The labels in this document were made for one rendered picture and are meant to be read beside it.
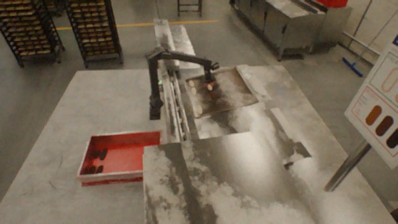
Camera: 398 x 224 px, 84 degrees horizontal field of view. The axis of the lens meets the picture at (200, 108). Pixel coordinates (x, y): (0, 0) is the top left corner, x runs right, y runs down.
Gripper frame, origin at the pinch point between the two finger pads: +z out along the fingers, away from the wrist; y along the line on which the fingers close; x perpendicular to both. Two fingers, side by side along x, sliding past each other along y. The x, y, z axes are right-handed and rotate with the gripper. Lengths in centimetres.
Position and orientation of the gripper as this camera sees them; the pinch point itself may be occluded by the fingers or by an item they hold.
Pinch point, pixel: (209, 87)
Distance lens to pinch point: 186.4
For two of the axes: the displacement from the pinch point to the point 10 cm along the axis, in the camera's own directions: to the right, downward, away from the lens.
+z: 1.3, 7.2, 6.8
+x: -3.6, -6.1, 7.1
